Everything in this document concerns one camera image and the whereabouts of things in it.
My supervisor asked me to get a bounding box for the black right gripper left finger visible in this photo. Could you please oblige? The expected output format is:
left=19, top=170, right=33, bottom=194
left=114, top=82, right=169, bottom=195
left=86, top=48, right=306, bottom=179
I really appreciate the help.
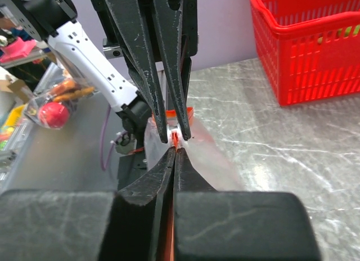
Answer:
left=1, top=148, right=176, bottom=260

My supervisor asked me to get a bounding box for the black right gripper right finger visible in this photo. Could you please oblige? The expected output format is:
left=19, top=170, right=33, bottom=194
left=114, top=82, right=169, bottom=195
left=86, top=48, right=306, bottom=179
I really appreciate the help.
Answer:
left=173, top=148, right=322, bottom=260

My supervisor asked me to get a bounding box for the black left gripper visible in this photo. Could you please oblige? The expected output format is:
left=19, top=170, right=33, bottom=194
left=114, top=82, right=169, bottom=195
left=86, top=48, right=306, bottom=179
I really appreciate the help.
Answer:
left=91, top=0, right=198, bottom=143

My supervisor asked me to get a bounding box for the clear zip top bag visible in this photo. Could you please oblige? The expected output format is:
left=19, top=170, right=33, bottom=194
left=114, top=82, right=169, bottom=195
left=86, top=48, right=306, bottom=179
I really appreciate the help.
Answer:
left=144, top=107, right=245, bottom=191

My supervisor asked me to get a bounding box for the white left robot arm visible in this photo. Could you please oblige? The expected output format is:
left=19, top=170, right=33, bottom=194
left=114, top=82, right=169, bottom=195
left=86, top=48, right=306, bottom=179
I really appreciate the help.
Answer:
left=1, top=0, right=198, bottom=143

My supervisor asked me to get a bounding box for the clear box of toys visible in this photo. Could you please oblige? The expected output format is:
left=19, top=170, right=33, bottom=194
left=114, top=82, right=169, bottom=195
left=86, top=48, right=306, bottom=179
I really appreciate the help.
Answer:
left=23, top=75, right=96, bottom=129

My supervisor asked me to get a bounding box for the pink plastic object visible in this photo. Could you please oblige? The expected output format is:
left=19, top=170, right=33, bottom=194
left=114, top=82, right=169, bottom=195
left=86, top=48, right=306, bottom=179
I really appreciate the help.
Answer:
left=1, top=38, right=36, bottom=63

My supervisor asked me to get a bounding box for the red plastic basket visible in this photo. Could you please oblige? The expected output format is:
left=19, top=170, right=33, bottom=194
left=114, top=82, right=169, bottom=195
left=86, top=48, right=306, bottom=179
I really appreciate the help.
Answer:
left=249, top=0, right=359, bottom=106

